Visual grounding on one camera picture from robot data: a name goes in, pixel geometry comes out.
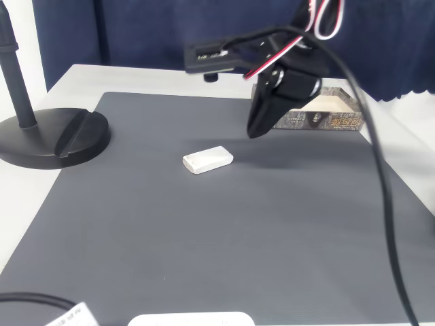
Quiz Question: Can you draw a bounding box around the black camera cable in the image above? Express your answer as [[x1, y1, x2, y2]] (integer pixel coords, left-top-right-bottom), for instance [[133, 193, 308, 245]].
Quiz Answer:
[[222, 29, 421, 326]]

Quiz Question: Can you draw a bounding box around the white flat device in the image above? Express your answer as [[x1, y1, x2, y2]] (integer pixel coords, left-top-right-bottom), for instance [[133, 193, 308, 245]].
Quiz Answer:
[[127, 311, 256, 326]]

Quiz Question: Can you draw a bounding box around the dark blue curtain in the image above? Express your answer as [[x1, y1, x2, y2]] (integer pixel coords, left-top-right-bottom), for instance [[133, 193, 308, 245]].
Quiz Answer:
[[32, 0, 435, 103]]

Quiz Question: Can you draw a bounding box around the white printed paper label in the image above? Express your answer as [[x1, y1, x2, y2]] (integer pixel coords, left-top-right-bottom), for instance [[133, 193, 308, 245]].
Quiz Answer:
[[43, 301, 101, 326]]

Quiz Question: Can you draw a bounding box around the grey table mat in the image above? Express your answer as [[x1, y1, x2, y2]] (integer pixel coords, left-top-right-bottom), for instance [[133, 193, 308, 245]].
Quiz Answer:
[[0, 91, 435, 326]]

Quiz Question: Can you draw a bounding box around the red white black servo wire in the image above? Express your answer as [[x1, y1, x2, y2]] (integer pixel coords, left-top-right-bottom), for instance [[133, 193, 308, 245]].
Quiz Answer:
[[243, 0, 347, 82]]

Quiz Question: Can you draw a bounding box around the white rectangular block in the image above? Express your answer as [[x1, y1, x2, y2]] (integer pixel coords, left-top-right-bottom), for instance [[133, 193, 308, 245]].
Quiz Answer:
[[182, 145, 234, 177]]

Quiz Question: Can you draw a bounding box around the black cable with label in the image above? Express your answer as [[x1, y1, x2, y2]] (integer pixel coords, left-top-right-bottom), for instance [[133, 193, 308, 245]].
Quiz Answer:
[[0, 291, 77, 310]]

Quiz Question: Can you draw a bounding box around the stone-patterned cardboard box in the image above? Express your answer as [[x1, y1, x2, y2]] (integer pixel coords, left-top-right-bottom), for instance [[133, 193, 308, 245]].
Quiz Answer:
[[250, 83, 366, 130]]

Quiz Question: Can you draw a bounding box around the black round-base stand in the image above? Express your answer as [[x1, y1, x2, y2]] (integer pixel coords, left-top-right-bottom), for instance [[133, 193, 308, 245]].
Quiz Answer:
[[0, 0, 112, 170]]

